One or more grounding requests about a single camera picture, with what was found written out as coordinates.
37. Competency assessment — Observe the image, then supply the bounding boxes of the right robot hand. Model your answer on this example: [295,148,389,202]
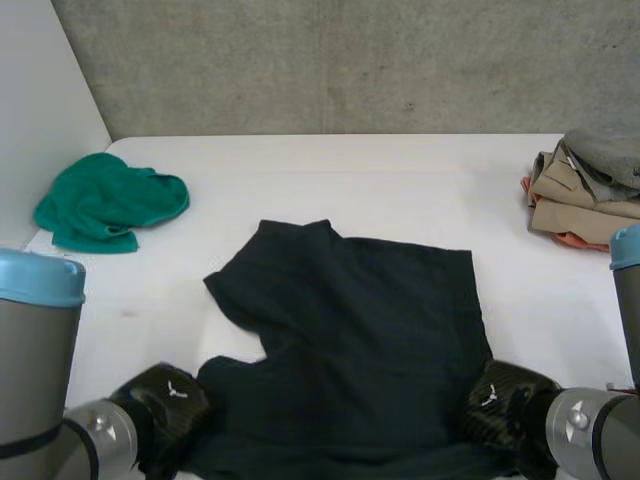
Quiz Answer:
[457,359,563,480]

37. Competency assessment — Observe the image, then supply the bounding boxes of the grey towel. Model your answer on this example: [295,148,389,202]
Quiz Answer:
[561,128,640,202]

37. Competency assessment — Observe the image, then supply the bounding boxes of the beige shorts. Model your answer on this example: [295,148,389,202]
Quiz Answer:
[528,145,640,237]

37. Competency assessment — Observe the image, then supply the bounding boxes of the coral towel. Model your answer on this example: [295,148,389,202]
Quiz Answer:
[519,175,613,253]

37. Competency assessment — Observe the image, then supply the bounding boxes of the teal towel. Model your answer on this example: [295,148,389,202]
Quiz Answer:
[32,152,191,255]

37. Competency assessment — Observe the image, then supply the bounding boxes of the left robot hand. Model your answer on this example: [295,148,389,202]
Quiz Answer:
[108,363,212,480]

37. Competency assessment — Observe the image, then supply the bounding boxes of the dark blue cloth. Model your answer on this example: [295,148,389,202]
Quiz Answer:
[180,218,521,480]

